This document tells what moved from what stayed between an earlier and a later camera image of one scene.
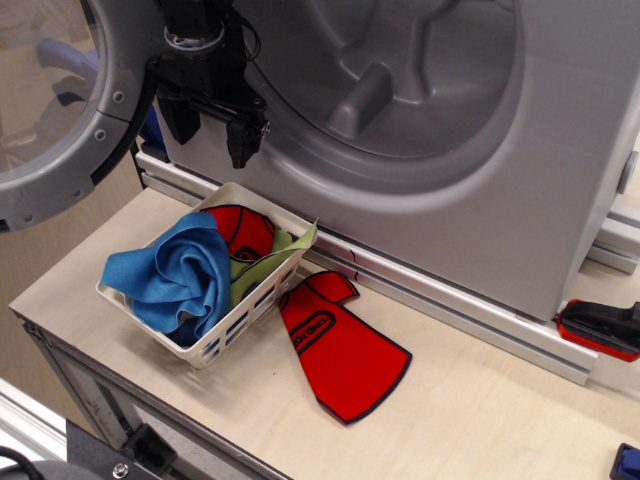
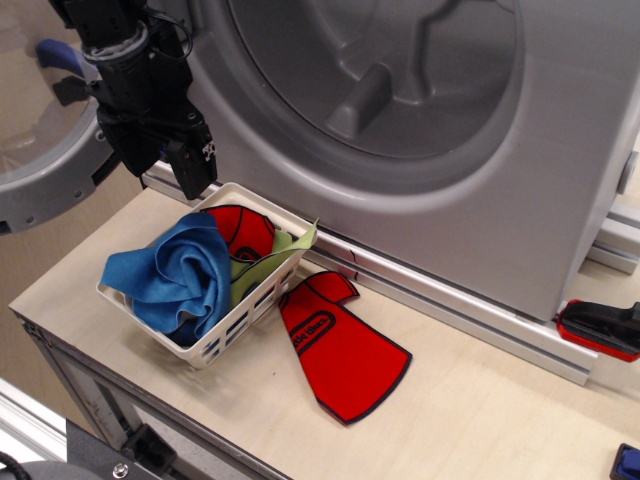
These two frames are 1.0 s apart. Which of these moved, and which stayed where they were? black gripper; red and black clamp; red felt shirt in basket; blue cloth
Moved: black gripper
Stayed: blue cloth; red and black clamp; red felt shirt in basket
